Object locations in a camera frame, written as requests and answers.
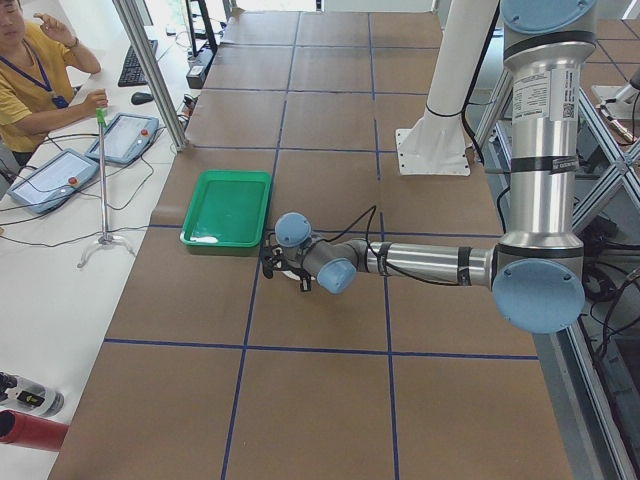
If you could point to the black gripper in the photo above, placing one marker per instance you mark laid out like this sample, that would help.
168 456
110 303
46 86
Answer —
289 265

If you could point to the white round plate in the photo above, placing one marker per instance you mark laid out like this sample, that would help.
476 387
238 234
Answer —
290 274

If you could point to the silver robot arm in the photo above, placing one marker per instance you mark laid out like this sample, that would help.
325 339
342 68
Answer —
534 271

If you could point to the green plastic tray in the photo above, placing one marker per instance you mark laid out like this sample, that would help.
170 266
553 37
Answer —
227 212

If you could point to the brown paper table cover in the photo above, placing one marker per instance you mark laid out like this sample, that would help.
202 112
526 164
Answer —
209 370

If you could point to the silver reacher grabber tool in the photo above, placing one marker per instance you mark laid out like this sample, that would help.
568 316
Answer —
106 239

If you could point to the far teach pendant tablet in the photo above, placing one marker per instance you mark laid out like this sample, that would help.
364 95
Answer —
127 136

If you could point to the teach pendant tablet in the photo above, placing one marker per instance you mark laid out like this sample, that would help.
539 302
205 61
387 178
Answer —
127 136
49 186

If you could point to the black computer mouse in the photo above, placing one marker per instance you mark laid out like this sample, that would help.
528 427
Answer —
139 98

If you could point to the black keyboard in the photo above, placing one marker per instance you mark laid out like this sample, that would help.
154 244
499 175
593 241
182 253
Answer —
132 73

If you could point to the near teach pendant tablet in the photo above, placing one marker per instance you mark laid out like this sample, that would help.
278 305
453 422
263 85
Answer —
49 186

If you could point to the clear water bottle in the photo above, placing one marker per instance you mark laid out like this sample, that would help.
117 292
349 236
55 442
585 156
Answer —
25 395

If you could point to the person in yellow shirt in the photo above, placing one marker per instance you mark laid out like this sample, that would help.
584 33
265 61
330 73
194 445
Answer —
36 93

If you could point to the red bottle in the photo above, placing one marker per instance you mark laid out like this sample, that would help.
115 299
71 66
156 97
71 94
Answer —
20 429

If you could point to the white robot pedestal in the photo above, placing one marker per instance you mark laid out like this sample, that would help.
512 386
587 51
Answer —
436 145

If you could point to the aluminium frame post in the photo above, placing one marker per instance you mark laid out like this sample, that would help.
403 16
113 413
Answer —
133 25

